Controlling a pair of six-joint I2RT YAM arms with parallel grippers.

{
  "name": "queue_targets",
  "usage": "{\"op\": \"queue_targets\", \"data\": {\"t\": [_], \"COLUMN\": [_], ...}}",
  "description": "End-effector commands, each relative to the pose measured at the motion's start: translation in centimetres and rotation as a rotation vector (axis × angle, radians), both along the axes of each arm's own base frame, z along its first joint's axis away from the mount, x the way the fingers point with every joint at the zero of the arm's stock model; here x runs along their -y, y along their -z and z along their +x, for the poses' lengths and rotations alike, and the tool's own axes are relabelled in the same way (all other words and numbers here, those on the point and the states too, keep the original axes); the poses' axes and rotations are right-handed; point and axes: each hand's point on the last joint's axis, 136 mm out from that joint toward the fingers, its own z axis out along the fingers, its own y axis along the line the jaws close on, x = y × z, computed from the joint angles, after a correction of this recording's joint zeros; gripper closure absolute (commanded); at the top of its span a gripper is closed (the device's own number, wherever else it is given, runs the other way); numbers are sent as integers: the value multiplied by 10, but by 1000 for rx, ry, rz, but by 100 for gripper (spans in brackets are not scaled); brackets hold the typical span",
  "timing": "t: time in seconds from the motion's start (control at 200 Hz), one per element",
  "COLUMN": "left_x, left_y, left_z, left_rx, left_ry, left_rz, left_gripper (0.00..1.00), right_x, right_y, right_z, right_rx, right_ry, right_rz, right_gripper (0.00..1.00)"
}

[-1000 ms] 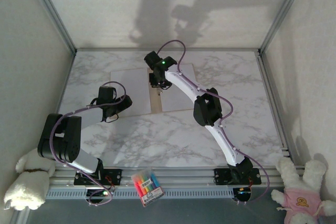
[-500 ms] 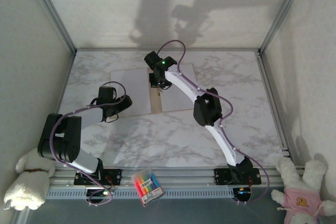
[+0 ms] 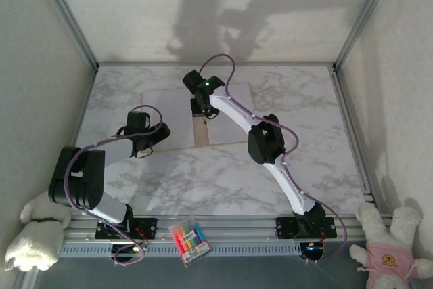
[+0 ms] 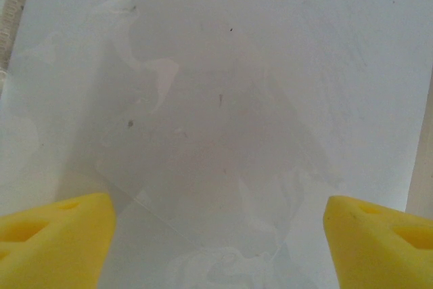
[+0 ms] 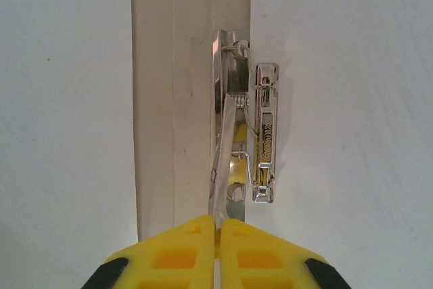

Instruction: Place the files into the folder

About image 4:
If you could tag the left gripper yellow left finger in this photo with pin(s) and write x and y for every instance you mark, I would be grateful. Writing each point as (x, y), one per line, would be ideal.
(57, 251)

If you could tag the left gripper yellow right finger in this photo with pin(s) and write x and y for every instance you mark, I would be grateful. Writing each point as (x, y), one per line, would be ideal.
(379, 255)

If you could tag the aluminium frame rail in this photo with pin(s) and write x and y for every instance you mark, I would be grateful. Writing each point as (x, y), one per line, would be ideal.
(11, 15)

